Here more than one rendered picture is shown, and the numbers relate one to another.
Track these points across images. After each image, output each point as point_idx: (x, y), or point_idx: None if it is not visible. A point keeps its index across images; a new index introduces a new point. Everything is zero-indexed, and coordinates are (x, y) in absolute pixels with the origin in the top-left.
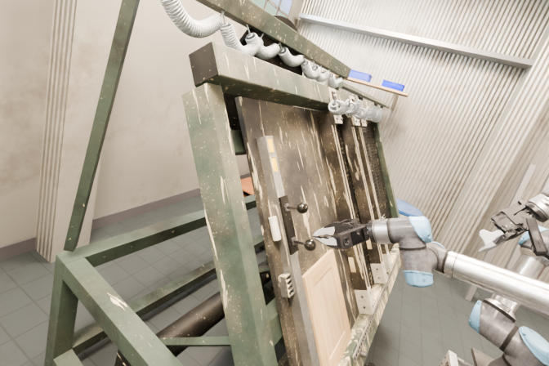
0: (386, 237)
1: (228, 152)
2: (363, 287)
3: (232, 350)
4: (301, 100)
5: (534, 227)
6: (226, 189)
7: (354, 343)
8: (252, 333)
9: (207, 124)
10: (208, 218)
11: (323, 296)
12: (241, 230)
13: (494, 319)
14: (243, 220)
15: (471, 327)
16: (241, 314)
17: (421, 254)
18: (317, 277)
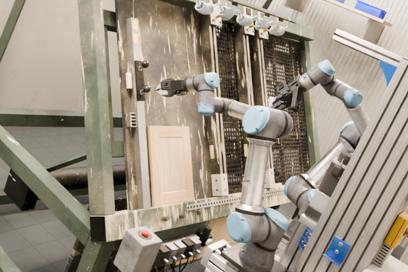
0: (191, 84)
1: (98, 18)
2: (217, 172)
3: (85, 139)
4: None
5: (295, 93)
6: (94, 39)
7: (193, 201)
8: (98, 124)
9: (88, 0)
10: (82, 58)
11: (166, 150)
12: (99, 65)
13: (297, 183)
14: (102, 60)
15: (285, 194)
16: (93, 115)
17: (206, 93)
18: (163, 133)
